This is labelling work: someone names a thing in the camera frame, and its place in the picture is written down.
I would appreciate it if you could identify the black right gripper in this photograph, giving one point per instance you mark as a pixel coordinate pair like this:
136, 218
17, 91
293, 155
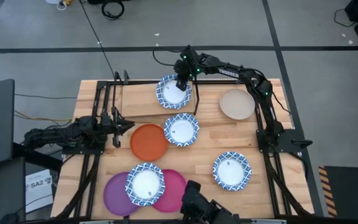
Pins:
189, 67

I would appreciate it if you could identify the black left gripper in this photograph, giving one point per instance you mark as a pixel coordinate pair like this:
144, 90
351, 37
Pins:
107, 124

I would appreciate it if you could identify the blue patterned paper plate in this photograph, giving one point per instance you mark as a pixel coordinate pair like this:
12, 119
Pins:
171, 96
232, 172
145, 185
182, 132

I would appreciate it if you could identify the orange plastic plate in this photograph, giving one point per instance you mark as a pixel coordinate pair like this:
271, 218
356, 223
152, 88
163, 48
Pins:
148, 143

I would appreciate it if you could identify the beige plastic plate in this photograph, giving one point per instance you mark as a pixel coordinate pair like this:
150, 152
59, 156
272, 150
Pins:
236, 104

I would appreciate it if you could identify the purple plastic plate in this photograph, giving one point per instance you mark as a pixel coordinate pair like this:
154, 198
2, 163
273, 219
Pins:
113, 196

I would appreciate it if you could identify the pink plastic plate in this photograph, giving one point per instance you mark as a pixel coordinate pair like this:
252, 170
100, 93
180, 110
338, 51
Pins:
174, 193

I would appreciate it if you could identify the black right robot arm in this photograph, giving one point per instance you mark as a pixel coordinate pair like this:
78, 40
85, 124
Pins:
228, 72

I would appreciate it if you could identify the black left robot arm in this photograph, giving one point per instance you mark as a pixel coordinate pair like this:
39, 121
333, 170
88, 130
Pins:
57, 135

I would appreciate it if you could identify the black floor beam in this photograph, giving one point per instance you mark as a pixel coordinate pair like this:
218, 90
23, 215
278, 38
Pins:
36, 157

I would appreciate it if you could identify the black jointed device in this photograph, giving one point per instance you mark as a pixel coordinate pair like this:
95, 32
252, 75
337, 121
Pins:
197, 202

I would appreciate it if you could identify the white printed paper sheet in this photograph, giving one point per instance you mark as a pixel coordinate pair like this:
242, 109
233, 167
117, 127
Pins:
39, 196

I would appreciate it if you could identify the yellow plug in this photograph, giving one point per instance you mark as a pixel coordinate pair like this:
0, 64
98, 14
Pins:
68, 2

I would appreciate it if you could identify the dark grey cabinet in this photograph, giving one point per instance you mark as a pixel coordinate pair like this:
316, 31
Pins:
8, 186

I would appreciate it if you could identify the white power adapter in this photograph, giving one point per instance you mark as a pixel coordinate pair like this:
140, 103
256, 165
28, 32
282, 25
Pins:
53, 1

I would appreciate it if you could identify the black mat with hazard stripes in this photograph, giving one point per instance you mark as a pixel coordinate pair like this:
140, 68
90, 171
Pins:
350, 189

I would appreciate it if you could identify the black metal table frame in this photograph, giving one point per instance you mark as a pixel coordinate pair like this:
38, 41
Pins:
219, 81

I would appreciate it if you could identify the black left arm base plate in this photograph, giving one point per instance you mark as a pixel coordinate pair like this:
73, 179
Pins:
82, 151

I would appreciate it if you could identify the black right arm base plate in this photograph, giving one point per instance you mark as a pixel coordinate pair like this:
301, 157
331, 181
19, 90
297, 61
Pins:
291, 138

